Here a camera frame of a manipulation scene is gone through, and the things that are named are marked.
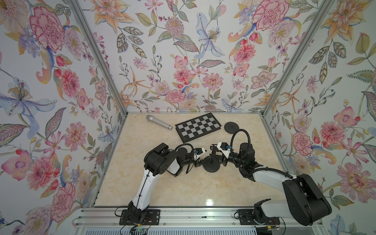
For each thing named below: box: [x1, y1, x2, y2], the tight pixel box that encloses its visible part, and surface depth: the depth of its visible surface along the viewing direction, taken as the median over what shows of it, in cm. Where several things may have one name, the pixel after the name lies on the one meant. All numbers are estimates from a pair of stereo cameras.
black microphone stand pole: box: [209, 150, 215, 166], surface depth 84 cm
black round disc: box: [224, 121, 240, 135], surface depth 113 cm
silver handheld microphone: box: [145, 114, 173, 131], surface depth 116 cm
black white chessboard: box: [174, 112, 222, 144], surface depth 110 cm
